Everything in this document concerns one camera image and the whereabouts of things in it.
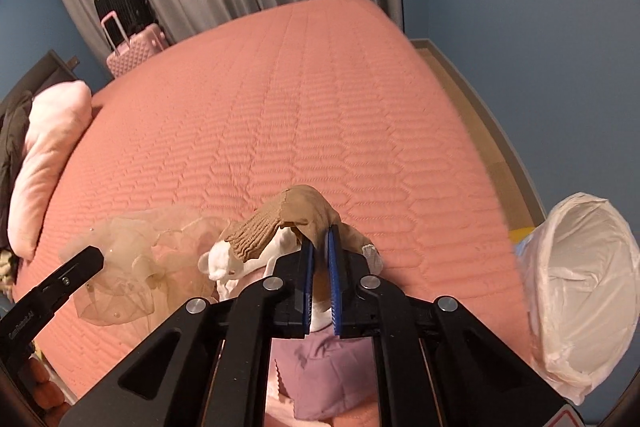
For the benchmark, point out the dark clothing pile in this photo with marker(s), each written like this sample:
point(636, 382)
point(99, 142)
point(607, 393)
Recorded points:
point(14, 126)

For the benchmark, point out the brown ribbed sock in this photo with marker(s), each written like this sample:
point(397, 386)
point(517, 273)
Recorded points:
point(301, 208)

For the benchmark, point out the beige tulle fabric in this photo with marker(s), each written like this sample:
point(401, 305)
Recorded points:
point(150, 265)

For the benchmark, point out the white cloth bundle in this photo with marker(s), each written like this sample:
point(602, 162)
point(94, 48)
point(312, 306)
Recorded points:
point(231, 274)

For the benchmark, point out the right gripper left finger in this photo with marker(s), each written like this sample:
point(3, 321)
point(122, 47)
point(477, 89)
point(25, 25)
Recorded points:
point(292, 314)

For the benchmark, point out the pink quilted mattress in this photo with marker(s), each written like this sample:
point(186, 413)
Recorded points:
point(327, 93)

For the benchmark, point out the black suitcase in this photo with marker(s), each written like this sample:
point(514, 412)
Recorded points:
point(134, 15)

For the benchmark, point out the trash bin with white bag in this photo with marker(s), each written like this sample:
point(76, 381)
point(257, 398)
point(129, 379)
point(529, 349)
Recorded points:
point(580, 270)

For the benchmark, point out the lilac cloth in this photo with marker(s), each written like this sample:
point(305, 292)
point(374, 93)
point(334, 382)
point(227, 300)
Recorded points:
point(324, 376)

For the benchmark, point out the dark headboard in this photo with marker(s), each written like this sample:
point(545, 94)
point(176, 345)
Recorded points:
point(49, 70)

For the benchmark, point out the pink suitcase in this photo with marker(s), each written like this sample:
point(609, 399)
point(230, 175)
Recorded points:
point(133, 50)

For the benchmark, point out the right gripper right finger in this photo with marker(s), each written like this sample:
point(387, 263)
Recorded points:
point(352, 285)

